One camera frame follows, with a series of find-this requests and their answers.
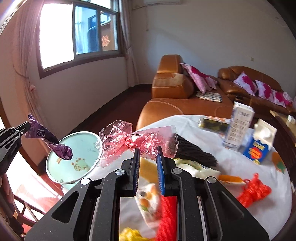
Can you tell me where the purple plastic wrapper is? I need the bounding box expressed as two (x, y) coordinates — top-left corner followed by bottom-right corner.
(25, 113), (73, 160)

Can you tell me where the orange snack wrapper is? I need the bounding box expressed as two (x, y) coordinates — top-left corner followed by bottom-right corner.
(218, 175), (245, 186)

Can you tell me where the yellow printed plastic bag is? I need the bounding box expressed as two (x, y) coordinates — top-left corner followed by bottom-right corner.
(174, 158), (221, 180)

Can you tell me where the black foam net bundle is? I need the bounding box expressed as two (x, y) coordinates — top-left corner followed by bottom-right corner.
(168, 133), (218, 167)

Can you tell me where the yellow sponge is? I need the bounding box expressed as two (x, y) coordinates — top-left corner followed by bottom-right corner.
(139, 158), (158, 184)

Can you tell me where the pink cellophane wrapper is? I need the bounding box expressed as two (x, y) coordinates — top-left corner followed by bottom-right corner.
(95, 120), (179, 167)

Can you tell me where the light blue trash bin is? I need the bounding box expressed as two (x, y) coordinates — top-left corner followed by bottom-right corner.
(45, 131), (102, 190)

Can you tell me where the yellow crumpled wrapper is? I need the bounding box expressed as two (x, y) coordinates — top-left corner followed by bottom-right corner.
(119, 227), (154, 241)

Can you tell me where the red foil strip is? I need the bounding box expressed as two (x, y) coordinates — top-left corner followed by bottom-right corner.
(155, 196), (177, 241)

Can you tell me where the red net bag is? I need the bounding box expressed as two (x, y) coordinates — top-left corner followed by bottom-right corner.
(237, 173), (272, 208)

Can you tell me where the white printed tablecloth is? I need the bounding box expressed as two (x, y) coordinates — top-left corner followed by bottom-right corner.
(86, 115), (292, 240)

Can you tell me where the blue gable-top milk carton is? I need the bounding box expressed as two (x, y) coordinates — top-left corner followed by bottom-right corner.
(243, 119), (278, 165)

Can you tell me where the pink curtain left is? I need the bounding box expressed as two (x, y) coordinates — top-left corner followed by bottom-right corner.
(11, 1), (48, 125)

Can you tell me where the pink curtain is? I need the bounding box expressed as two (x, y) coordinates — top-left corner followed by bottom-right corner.
(118, 0), (139, 87)
(11, 1), (48, 125)

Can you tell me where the tall white milk carton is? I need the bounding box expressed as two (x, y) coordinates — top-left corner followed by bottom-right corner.
(223, 101), (254, 150)

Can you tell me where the checkered cloth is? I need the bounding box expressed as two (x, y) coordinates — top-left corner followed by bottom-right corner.
(196, 91), (222, 103)

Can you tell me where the dark wooden coffee table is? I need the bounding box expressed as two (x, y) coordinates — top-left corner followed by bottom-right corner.
(269, 110), (295, 148)

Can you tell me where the orange leather chaise sofa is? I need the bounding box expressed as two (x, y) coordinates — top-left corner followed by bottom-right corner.
(136, 55), (233, 130)

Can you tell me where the small white box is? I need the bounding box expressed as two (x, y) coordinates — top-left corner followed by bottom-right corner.
(286, 114), (296, 125)

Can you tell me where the pink floral pillow on chaise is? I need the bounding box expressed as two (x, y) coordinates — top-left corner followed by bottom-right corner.
(180, 63), (217, 94)

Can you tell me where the brown leather back sofa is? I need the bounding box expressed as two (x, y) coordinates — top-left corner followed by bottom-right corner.
(217, 66), (295, 118)

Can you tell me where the pink curtain right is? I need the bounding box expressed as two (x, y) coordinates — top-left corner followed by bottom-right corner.
(118, 0), (139, 87)

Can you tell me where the white air conditioner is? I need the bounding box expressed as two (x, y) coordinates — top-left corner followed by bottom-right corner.
(143, 0), (182, 6)

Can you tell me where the window with dark frame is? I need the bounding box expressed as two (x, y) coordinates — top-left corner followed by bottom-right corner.
(36, 1), (122, 78)

